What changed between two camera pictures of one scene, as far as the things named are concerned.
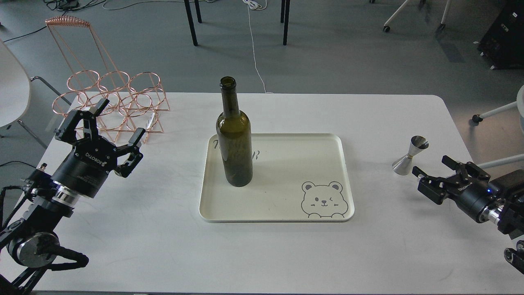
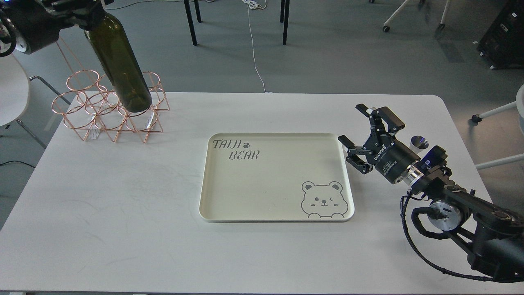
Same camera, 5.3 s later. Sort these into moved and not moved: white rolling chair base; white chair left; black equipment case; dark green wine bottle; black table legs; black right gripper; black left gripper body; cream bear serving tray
Moved: black left gripper body; black right gripper; dark green wine bottle
Not moved: white rolling chair base; black equipment case; cream bear serving tray; black table legs; white chair left
